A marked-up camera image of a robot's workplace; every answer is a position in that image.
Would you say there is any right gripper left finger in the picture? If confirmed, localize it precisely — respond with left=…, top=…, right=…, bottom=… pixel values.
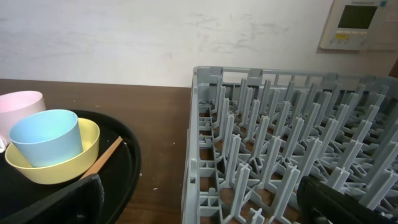
left=1, top=174, right=104, bottom=224

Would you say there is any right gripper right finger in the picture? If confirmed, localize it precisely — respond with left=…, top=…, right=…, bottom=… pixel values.
left=297, top=176, right=397, bottom=224

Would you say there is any yellow plastic bowl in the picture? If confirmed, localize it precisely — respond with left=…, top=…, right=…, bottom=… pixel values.
left=5, top=118, right=100, bottom=185

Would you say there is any wooden chopstick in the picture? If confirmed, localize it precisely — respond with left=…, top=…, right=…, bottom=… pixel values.
left=81, top=136, right=123, bottom=179

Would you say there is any light blue plastic cup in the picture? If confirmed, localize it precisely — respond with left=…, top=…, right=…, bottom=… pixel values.
left=9, top=109, right=83, bottom=167

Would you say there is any pink plastic cup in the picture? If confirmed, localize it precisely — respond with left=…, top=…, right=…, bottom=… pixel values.
left=1, top=90, right=46, bottom=144

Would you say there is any grey plastic dishwasher rack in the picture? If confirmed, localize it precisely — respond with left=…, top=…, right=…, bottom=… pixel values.
left=181, top=66, right=397, bottom=223

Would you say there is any round black serving tray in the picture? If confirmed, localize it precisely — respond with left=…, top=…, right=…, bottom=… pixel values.
left=1, top=110, right=141, bottom=223

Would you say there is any beige wall control panel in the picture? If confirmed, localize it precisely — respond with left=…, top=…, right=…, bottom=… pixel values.
left=319, top=0, right=397, bottom=51

